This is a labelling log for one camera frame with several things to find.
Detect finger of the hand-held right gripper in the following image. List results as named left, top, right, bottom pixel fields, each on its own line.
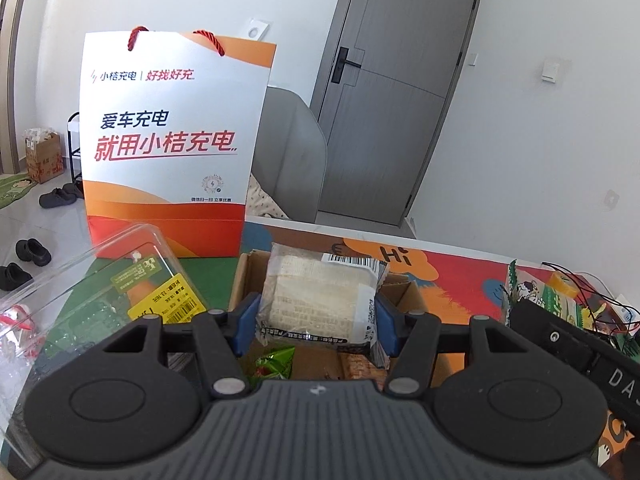
left=507, top=299, right=599, bottom=374

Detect clear plastic container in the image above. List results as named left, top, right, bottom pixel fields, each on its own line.
left=0, top=224, right=212, bottom=462

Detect green floor mat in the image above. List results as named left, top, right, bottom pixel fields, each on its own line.
left=0, top=172, right=37, bottom=212

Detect white square snack packet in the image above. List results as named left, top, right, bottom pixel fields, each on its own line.
left=254, top=241, right=392, bottom=357

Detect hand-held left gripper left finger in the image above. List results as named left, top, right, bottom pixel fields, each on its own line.
left=100, top=293, right=262, bottom=402

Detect grey door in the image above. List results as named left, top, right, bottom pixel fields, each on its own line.
left=309, top=0, right=487, bottom=227

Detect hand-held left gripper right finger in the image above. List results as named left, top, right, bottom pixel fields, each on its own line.
left=376, top=295, right=532, bottom=402

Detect printed table mat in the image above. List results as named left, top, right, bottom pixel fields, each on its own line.
left=50, top=219, right=640, bottom=468

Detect black clog shoe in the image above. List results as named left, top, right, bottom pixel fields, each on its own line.
left=0, top=262, right=34, bottom=292
left=14, top=237, right=54, bottom=267

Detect black charging cable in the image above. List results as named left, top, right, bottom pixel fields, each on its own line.
left=541, top=260, right=640, bottom=337

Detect green white snack packet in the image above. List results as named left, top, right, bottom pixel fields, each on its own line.
left=504, top=259, right=587, bottom=332

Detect large orange-print snack packet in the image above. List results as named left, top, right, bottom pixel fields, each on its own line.
left=339, top=352, right=390, bottom=382

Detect grey slippers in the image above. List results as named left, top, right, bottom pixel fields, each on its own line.
left=39, top=182, right=79, bottom=209

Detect cardboard box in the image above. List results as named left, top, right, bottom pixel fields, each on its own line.
left=229, top=249, right=442, bottom=382

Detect white orange paper bag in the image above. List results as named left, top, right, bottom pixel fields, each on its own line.
left=81, top=26, right=279, bottom=259

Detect green red snack packet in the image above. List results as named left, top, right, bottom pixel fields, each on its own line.
left=254, top=346, right=297, bottom=382

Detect brown carton with bags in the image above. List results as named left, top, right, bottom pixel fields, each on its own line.
left=21, top=127, right=67, bottom=184

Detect brown packing tape roll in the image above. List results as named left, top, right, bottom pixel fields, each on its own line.
left=549, top=271, right=597, bottom=302

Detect patterned beige cushion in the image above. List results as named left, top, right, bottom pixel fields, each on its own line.
left=247, top=174, right=292, bottom=221

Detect black door handle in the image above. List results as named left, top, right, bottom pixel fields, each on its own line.
left=331, top=47, right=363, bottom=84

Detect grey chair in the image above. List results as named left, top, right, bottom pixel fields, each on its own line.
left=249, top=87, right=329, bottom=224

